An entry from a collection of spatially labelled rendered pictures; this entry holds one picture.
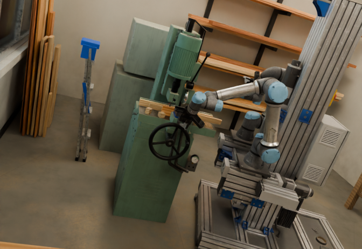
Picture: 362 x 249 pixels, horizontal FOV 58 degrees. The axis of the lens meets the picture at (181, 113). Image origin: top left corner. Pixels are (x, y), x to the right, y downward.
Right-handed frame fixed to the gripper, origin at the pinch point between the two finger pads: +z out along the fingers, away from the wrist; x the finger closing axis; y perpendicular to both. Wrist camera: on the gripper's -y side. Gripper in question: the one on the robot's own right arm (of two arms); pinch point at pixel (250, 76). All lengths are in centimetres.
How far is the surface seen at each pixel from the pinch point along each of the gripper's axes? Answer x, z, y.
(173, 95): -87, -64, 6
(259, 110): 88, 130, 78
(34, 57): -205, 37, 14
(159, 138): -95, -75, 37
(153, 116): -101, -74, 20
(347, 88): 238, 150, 35
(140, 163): -106, -75, 59
